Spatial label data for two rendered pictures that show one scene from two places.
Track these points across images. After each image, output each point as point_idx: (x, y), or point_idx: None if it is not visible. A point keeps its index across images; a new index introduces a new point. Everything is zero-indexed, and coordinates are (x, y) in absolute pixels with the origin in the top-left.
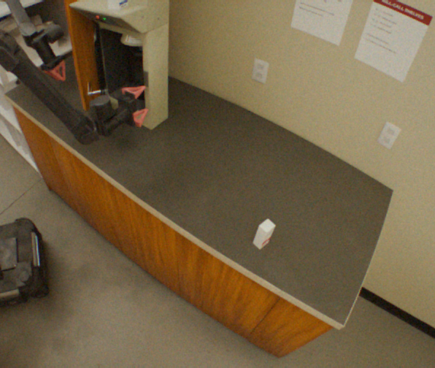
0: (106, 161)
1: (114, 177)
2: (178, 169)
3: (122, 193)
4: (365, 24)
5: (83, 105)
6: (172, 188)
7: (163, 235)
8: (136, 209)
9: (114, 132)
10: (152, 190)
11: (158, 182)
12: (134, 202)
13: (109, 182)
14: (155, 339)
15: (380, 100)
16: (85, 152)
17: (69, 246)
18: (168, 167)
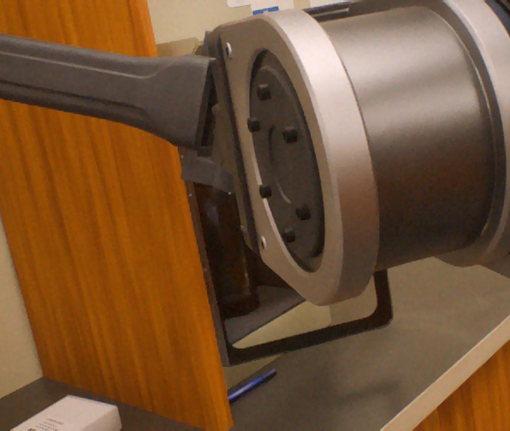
0: (445, 345)
1: (488, 328)
2: (440, 284)
3: (487, 386)
4: (309, 2)
5: (221, 416)
6: (489, 280)
7: None
8: (508, 384)
9: (340, 358)
10: (503, 292)
11: (481, 291)
12: (505, 366)
13: (465, 403)
14: None
15: None
16: (424, 380)
17: None
18: (439, 290)
